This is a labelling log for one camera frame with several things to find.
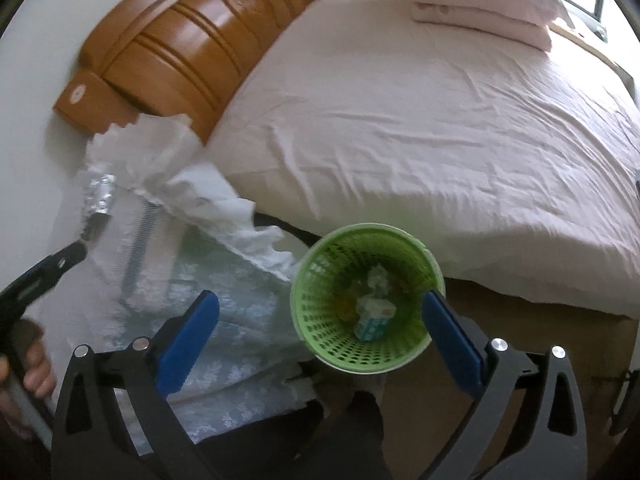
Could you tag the grey spiral strip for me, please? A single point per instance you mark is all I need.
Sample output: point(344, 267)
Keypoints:
point(137, 250)

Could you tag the window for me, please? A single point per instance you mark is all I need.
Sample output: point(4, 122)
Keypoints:
point(595, 15)

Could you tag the white paper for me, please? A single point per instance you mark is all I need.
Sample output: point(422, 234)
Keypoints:
point(377, 277)

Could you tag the wooden headboard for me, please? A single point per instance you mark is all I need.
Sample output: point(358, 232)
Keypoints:
point(190, 25)

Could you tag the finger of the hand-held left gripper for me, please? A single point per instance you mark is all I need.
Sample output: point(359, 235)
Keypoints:
point(45, 275)

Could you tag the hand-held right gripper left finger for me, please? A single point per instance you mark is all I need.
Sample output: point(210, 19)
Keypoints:
point(187, 340)

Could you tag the white lace tablecloth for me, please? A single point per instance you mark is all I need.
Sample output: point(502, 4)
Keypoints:
point(225, 280)

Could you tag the green plastic basket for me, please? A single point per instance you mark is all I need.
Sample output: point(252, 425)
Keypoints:
point(320, 280)

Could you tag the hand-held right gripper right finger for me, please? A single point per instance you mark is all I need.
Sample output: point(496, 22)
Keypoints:
point(450, 340)

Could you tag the person's left hand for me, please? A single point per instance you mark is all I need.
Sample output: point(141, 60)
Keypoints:
point(37, 365)

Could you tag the bed with pink sheet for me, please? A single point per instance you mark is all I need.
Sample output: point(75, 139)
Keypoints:
point(425, 135)

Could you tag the silver foil wrapper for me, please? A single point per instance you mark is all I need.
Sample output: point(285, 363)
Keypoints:
point(100, 195)

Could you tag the blue and white carton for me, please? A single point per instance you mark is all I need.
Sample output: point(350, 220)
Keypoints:
point(372, 320)

